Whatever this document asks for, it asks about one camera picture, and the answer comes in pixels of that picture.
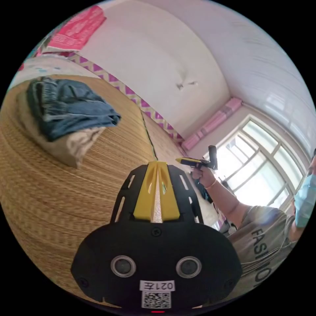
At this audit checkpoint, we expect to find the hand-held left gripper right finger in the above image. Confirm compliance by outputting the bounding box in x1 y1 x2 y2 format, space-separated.
157 161 180 222

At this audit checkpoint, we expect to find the pink curtain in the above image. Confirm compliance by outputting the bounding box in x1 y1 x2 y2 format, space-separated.
181 97 243 151

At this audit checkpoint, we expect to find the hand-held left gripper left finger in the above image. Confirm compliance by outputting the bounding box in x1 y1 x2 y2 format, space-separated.
133 161 157 221

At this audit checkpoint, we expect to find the pile of clothes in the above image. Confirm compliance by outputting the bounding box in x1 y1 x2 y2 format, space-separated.
16 76 122 169

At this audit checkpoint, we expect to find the person's right hand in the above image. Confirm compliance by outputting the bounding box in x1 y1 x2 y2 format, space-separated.
191 165 217 189

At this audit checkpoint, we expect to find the person's body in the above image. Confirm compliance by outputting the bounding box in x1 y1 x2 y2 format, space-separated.
226 147 316 301

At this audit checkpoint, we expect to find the window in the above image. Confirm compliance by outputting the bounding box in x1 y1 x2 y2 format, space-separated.
202 113 307 214

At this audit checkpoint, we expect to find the person's right forearm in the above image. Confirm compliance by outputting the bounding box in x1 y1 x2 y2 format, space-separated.
205 178 251 229

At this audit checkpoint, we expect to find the pink patterned cloth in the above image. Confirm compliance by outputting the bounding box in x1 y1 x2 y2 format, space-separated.
46 5 107 52

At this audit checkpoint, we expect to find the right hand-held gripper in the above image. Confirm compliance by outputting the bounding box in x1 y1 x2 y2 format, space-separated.
175 157 218 171

